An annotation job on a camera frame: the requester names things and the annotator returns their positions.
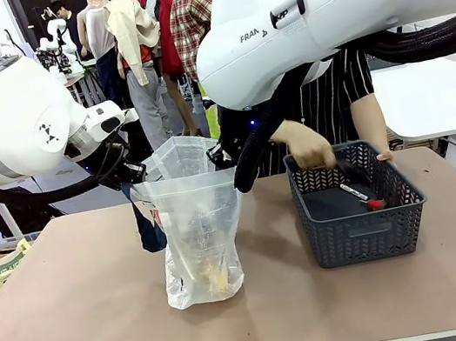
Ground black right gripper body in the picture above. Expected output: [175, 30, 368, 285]
[211, 97, 273, 167]

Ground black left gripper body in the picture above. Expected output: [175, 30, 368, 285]
[92, 138, 151, 196]

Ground white plastic shopping bag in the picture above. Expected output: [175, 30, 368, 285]
[114, 125, 261, 318]

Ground dark grey plastic basket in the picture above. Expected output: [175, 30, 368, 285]
[280, 129, 437, 275]

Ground person's left forearm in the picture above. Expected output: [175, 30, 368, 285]
[348, 90, 393, 160]

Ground green printed paper bag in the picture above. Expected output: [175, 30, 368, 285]
[0, 238, 39, 295]

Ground person's right hand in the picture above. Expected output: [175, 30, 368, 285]
[268, 111, 339, 178]

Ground person's left hand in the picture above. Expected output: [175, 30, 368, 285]
[375, 148, 396, 164]

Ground neon yellow garment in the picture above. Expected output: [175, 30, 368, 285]
[198, 79, 224, 140]

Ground person in black striped shirt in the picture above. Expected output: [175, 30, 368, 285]
[224, 0, 388, 180]

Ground black backpack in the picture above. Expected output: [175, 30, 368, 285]
[0, 187, 68, 241]

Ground background work table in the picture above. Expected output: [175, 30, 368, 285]
[58, 58, 107, 111]

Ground red plaid shirt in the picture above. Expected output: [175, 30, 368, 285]
[164, 0, 227, 86]

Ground mannequin with red jacket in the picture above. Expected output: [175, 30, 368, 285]
[135, 0, 188, 83]

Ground pale yellow snack pack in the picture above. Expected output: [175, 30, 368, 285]
[198, 257, 238, 296]

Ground white desk with metal leg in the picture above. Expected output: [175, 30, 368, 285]
[0, 194, 21, 241]

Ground mannequin with cream jacket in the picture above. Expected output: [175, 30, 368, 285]
[99, 0, 183, 155]

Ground mannequin with white tank top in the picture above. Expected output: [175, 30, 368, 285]
[72, 0, 131, 116]

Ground white pen with red cap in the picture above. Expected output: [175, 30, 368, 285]
[339, 176, 389, 217]

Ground white background robot arms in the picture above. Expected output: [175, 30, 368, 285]
[33, 14, 78, 79]

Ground person in dark t-shirt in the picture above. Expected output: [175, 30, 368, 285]
[47, 0, 88, 65]

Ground white side table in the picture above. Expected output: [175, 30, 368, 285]
[368, 54, 456, 184]

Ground black right arm cable sleeve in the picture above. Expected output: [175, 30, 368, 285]
[209, 5, 456, 196]

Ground black arm cable sleeve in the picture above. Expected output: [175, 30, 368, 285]
[209, 5, 456, 196]
[0, 132, 127, 213]

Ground black left arm cable sleeve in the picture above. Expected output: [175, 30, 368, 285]
[0, 132, 127, 213]

